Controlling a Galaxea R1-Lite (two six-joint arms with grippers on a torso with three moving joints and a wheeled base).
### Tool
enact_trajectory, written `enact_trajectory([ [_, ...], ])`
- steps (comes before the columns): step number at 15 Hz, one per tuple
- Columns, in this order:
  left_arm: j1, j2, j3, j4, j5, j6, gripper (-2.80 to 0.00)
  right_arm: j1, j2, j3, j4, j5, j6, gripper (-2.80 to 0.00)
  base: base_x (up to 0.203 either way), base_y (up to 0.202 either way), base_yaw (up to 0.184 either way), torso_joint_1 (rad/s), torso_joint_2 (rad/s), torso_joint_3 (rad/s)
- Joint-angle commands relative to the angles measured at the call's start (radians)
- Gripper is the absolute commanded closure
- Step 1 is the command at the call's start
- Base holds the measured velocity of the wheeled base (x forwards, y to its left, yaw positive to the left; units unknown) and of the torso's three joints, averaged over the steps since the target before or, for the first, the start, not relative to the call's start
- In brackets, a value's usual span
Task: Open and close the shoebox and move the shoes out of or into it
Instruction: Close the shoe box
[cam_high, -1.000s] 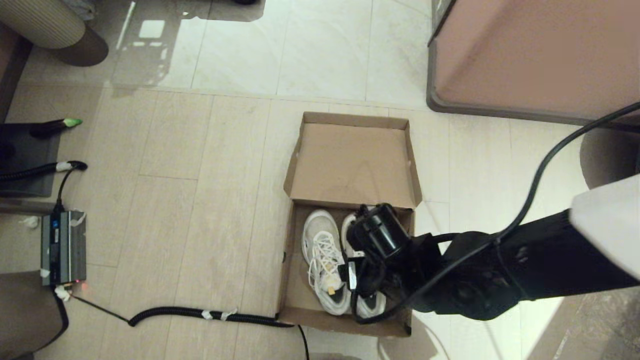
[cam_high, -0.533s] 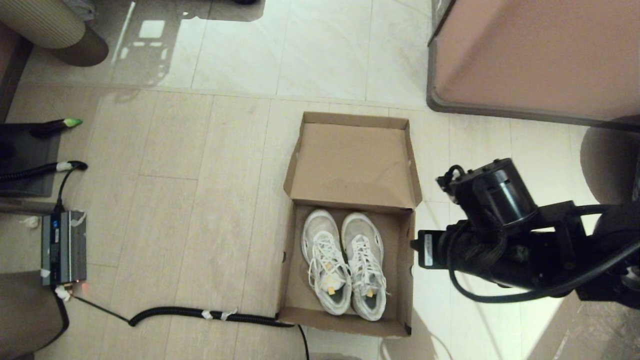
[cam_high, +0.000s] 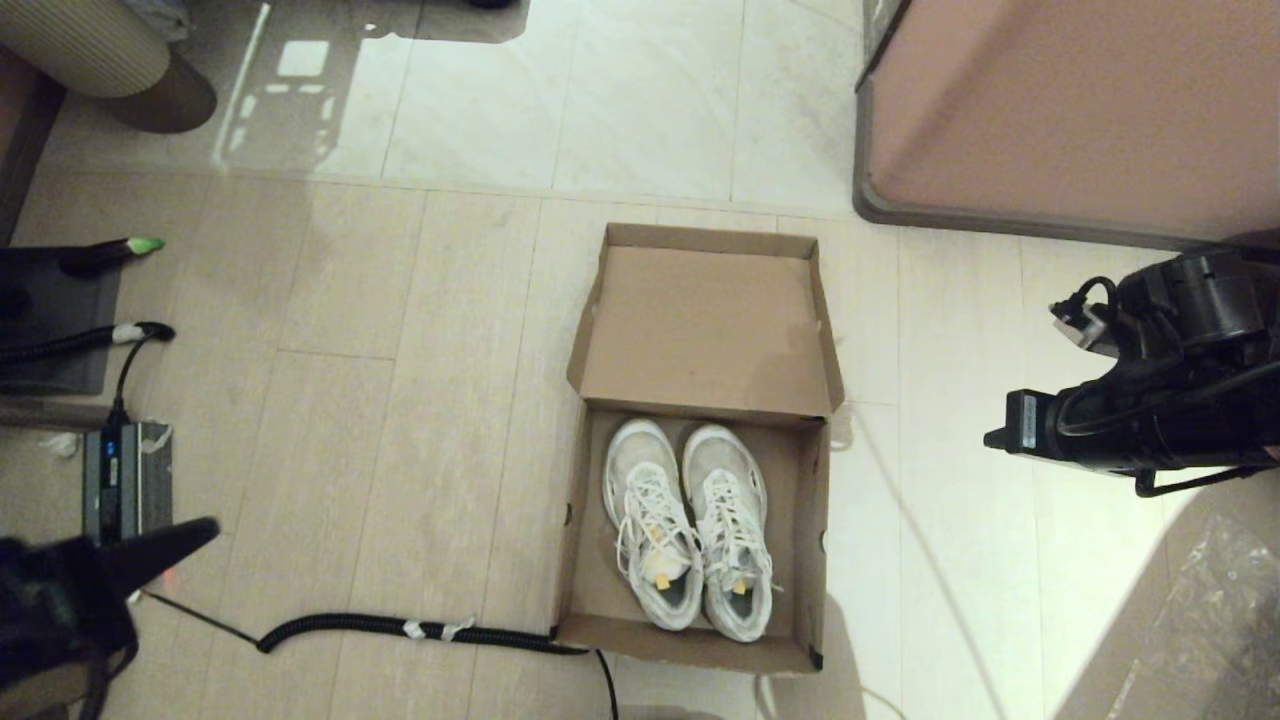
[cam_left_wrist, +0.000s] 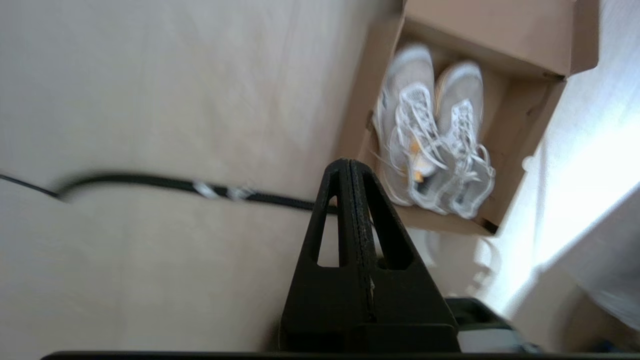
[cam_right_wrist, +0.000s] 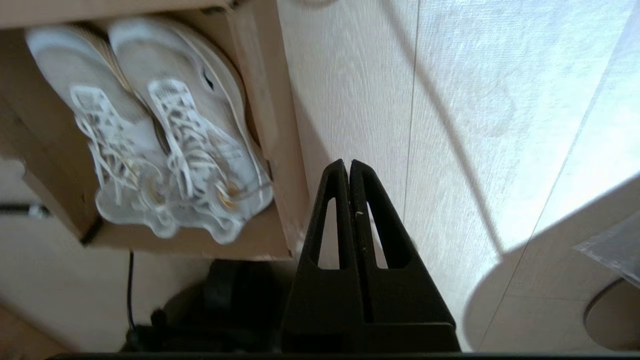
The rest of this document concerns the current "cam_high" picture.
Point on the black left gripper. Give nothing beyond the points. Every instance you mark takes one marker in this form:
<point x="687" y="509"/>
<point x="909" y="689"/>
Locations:
<point x="50" y="610"/>

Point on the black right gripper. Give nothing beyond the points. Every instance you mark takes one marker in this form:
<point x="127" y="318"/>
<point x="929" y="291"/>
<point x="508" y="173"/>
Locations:
<point x="1080" y="430"/>

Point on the white sneaker small yellow tag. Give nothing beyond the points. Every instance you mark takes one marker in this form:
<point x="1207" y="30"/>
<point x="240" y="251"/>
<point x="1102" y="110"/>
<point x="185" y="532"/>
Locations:
<point x="730" y="500"/>

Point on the brown cardboard shoe box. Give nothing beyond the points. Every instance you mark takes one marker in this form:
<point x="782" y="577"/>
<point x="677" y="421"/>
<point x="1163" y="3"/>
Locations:
<point x="700" y="340"/>

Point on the white sneaker large yellow tag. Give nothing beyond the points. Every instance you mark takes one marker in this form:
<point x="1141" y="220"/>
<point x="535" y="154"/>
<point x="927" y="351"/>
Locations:
<point x="645" y="500"/>

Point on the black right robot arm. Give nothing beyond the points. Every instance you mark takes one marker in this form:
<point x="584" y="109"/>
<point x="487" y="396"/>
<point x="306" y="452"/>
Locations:
<point x="1200" y="300"/>

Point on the grey metal power inverter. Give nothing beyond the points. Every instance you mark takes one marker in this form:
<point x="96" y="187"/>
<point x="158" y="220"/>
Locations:
<point x="125" y="480"/>

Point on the white crumpled tissue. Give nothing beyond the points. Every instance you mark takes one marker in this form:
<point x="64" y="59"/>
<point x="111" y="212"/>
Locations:
<point x="60" y="445"/>

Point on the black floor mat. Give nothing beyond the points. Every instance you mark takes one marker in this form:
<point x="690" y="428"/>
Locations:
<point x="60" y="300"/>

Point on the clear crinkled plastic sheet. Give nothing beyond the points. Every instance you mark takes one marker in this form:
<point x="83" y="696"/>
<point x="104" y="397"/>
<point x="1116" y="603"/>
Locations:
<point x="1200" y="640"/>

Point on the black stick green tip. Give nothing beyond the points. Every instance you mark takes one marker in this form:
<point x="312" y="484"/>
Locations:
<point x="100" y="256"/>

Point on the large pink cabinet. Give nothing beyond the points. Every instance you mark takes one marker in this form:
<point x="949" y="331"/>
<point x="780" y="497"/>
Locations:
<point x="1080" y="100"/>

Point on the dark brown wooden furniture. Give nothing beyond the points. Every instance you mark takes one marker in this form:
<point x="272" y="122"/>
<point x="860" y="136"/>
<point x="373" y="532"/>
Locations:
<point x="20" y="140"/>

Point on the beige ribbed round pouf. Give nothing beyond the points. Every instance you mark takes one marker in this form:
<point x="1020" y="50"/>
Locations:
<point x="80" y="45"/>

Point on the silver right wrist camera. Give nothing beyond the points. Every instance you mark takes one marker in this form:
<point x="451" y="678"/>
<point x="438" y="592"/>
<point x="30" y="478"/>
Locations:
<point x="1078" y="325"/>

